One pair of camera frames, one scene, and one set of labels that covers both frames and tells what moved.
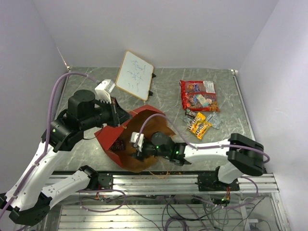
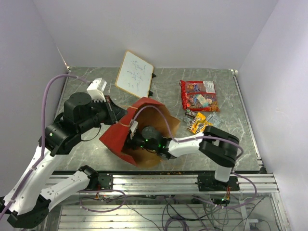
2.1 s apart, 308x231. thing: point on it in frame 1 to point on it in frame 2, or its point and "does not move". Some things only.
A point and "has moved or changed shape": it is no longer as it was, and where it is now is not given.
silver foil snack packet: x=214 y=120 does not move
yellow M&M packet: x=199 y=118 does not move
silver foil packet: x=187 y=119 does not move
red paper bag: x=116 y=139 has moved or changed shape
